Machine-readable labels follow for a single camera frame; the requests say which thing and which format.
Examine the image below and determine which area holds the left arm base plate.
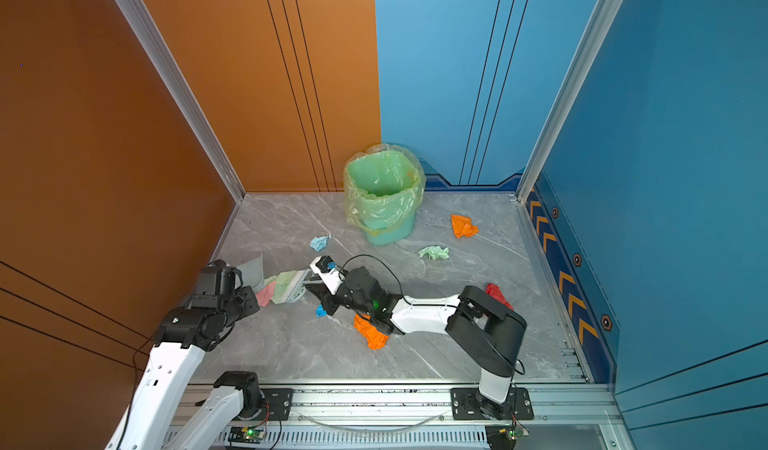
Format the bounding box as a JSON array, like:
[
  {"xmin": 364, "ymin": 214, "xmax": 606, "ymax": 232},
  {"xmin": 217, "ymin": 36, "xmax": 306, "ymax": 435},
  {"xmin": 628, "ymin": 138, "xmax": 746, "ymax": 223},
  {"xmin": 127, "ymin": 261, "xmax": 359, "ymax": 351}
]
[{"xmin": 234, "ymin": 388, "xmax": 294, "ymax": 423}]

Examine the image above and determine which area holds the aluminium front rail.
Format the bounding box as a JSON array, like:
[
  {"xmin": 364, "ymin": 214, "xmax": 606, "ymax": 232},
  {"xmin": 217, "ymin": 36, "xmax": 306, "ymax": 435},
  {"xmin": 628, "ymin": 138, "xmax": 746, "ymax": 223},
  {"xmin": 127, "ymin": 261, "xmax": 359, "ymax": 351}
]
[{"xmin": 119, "ymin": 382, "xmax": 619, "ymax": 428}]

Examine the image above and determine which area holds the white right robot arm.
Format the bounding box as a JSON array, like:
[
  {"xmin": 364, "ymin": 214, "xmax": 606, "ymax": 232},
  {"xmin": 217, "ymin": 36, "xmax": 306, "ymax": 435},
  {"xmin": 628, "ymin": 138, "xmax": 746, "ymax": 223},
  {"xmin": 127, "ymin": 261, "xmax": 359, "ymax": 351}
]
[{"xmin": 305, "ymin": 256, "xmax": 527, "ymax": 420}]

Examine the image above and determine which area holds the green trash bin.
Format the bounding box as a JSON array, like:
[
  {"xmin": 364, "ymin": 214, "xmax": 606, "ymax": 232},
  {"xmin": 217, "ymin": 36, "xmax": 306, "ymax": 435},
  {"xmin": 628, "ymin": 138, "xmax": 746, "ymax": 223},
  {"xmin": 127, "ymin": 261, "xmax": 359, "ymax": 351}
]
[{"xmin": 361, "ymin": 211, "xmax": 416, "ymax": 246}]

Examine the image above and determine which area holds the red paper scrap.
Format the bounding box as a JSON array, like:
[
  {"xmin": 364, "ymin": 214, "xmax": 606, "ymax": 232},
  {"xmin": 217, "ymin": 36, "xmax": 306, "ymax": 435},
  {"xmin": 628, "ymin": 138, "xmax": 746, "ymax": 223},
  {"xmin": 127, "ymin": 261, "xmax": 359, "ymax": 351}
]
[{"xmin": 485, "ymin": 283, "xmax": 514, "ymax": 310}]

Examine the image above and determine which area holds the mint green paper scrap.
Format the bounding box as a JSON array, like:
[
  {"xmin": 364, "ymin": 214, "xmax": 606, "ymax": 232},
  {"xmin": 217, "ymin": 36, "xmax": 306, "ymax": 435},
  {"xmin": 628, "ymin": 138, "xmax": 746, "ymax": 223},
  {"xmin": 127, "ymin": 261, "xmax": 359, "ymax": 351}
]
[{"xmin": 417, "ymin": 245, "xmax": 450, "ymax": 260}]

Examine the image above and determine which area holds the light green paper scrap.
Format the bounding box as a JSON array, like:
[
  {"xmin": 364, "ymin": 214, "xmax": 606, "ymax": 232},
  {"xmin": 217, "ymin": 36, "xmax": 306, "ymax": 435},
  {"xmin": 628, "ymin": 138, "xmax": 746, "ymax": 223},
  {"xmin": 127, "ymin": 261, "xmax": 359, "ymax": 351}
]
[{"xmin": 267, "ymin": 269, "xmax": 309, "ymax": 305}]

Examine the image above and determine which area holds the small orange paper scrap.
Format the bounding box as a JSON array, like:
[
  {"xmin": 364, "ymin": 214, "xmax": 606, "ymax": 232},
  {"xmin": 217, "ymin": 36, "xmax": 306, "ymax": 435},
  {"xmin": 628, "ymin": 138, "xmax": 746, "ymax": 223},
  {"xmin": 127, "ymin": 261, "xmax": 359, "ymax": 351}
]
[{"xmin": 451, "ymin": 215, "xmax": 479, "ymax": 239}]

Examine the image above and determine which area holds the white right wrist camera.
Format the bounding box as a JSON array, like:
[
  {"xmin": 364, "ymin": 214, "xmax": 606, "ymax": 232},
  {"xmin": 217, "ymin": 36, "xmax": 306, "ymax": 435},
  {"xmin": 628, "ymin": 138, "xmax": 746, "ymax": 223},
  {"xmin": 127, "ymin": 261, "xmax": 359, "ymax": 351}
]
[{"xmin": 310, "ymin": 255, "xmax": 343, "ymax": 295}]

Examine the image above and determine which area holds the large orange paper scrap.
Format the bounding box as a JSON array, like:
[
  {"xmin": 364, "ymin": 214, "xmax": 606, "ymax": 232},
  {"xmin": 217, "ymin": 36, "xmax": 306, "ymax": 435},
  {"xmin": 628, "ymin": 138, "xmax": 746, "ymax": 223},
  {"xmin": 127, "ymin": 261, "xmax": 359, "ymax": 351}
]
[{"xmin": 354, "ymin": 315, "xmax": 389, "ymax": 350}]

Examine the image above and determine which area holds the left green circuit board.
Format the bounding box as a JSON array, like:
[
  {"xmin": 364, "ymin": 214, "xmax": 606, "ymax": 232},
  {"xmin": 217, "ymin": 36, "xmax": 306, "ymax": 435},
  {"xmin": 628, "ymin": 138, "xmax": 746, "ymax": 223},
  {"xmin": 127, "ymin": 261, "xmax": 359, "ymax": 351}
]
[{"xmin": 226, "ymin": 426, "xmax": 267, "ymax": 448}]

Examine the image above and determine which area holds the pale blue paper scrap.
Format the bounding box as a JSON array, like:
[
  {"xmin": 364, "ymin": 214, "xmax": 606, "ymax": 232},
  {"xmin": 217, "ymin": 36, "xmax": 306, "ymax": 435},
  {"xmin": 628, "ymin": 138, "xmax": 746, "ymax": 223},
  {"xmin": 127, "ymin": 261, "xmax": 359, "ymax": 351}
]
[{"xmin": 310, "ymin": 235, "xmax": 331, "ymax": 252}]

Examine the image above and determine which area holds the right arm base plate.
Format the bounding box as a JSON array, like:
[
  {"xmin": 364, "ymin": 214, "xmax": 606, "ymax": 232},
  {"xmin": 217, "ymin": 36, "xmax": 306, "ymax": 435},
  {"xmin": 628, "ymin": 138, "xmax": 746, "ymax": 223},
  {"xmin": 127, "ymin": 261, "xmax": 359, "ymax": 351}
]
[{"xmin": 450, "ymin": 386, "xmax": 535, "ymax": 421}]

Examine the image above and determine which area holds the pink paper scrap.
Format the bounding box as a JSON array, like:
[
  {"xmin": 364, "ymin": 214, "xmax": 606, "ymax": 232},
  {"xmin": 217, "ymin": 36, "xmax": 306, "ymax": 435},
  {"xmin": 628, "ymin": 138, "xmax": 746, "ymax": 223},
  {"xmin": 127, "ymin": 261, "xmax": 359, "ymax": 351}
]
[{"xmin": 255, "ymin": 280, "xmax": 276, "ymax": 307}]

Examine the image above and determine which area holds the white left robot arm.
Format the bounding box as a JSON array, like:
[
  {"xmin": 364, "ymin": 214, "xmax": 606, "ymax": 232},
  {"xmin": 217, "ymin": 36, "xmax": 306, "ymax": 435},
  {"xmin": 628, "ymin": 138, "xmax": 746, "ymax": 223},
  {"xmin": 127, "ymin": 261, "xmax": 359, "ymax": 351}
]
[{"xmin": 106, "ymin": 260, "xmax": 267, "ymax": 449}]

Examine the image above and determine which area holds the grey-green hand brush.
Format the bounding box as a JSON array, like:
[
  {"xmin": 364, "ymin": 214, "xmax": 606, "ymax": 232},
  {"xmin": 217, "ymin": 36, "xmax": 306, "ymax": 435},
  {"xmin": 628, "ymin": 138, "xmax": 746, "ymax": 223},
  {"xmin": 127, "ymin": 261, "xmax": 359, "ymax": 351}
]
[{"xmin": 303, "ymin": 269, "xmax": 326, "ymax": 296}]

